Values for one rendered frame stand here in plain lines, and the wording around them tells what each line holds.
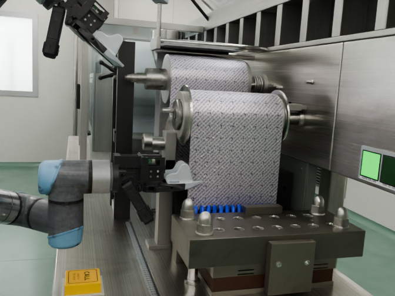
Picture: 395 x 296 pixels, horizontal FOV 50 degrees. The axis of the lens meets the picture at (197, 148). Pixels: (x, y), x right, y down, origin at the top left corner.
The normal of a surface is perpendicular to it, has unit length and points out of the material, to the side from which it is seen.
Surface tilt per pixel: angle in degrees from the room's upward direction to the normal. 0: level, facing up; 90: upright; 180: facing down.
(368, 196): 90
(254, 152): 90
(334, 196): 90
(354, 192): 90
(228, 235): 0
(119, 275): 0
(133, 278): 0
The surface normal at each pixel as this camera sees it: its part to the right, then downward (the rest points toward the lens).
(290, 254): 0.28, 0.16
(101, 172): 0.27, -0.33
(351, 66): -0.96, -0.01
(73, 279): 0.06, -0.99
